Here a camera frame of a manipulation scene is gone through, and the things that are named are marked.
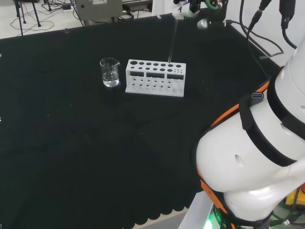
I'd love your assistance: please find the white test tube rack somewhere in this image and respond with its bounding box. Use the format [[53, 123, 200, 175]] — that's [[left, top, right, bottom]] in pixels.
[[125, 59, 187, 98]]

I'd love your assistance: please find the yellow stop button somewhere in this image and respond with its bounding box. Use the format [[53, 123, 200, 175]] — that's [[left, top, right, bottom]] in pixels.
[[285, 183, 305, 206]]

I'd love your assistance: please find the black cable with plug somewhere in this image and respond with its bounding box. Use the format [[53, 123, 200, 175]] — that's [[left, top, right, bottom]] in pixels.
[[278, 0, 298, 50], [245, 0, 271, 40]]

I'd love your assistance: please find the grey metal box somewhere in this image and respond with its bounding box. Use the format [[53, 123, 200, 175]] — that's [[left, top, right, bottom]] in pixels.
[[74, 0, 124, 26]]

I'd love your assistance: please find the green cable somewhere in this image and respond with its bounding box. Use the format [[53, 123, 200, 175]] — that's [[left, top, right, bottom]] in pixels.
[[204, 0, 223, 10]]

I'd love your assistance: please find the clear glass beaker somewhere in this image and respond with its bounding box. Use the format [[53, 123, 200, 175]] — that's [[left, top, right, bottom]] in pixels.
[[99, 57, 121, 88]]

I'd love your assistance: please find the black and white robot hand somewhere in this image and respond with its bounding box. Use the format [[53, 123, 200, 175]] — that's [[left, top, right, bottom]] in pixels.
[[172, 0, 201, 21]]

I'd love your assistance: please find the black cable bundle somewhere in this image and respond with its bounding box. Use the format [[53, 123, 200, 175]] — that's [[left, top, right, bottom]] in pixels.
[[117, 4, 134, 22]]

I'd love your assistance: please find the black tripod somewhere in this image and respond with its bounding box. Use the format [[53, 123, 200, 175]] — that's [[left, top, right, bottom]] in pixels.
[[13, 0, 42, 36]]

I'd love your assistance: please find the black cable with white label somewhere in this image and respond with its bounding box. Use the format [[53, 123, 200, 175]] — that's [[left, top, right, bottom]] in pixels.
[[270, 209, 305, 226]]

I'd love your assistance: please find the clear glass rod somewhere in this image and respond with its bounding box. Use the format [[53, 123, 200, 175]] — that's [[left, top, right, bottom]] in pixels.
[[167, 18, 179, 64]]

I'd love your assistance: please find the black bench cloth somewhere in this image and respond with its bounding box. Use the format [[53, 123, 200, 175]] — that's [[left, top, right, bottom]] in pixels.
[[0, 13, 285, 227]]

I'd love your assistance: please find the thin black cable loop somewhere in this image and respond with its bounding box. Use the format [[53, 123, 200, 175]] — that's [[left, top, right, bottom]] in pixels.
[[239, 0, 285, 60]]

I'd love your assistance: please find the orange cable sleeve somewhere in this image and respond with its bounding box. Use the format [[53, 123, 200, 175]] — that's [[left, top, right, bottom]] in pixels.
[[195, 80, 271, 217]]

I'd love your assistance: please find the pale board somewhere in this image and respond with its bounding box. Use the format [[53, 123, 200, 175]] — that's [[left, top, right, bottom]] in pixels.
[[152, 0, 178, 16]]

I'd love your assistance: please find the black floor cable loop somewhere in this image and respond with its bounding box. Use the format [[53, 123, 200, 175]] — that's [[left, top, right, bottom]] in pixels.
[[9, 13, 56, 31]]

